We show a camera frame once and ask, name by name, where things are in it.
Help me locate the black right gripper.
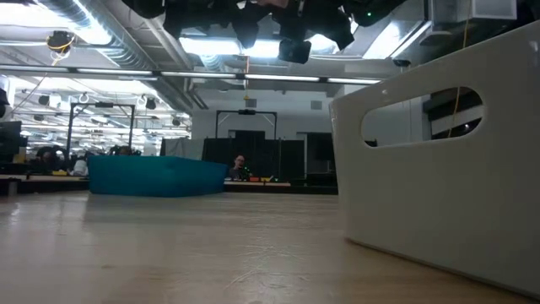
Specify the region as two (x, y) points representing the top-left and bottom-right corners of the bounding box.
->
(345, 0), (407, 27)

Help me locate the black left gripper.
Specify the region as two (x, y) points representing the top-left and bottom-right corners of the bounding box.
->
(231, 0), (356, 52)

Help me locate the white plastic bin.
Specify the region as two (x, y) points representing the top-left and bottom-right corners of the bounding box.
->
(328, 20), (540, 300)

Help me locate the teal plastic bin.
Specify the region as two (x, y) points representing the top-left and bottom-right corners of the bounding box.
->
(87, 155), (230, 198)

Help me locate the long suspended light strip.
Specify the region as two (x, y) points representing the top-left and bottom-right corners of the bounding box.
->
(0, 62), (383, 86)

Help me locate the white ceiling unit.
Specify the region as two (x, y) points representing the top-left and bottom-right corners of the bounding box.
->
(429, 0), (518, 23)

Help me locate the person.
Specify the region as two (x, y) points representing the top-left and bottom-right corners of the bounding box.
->
(227, 154), (254, 182)
(108, 144), (137, 157)
(35, 145), (62, 175)

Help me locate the wooden workbench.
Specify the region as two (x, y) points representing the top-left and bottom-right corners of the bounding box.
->
(0, 173), (90, 196)

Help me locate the black monitor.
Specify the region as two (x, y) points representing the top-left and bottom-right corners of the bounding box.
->
(0, 121), (23, 166)

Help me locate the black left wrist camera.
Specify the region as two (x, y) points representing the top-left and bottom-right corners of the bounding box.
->
(277, 37), (313, 65)

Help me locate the yellow hanging cable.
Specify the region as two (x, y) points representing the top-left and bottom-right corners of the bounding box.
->
(446, 0), (472, 139)

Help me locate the black gantry frame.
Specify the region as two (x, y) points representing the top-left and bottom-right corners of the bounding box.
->
(214, 109), (278, 140)
(67, 100), (137, 149)

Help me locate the black partition wall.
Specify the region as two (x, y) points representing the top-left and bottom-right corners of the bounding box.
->
(202, 130), (338, 187)

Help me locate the silver ribbed air duct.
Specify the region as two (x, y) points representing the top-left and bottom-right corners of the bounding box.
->
(37, 0), (159, 71)

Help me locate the yellow cable reel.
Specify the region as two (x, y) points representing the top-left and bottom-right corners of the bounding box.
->
(45, 29), (78, 67)

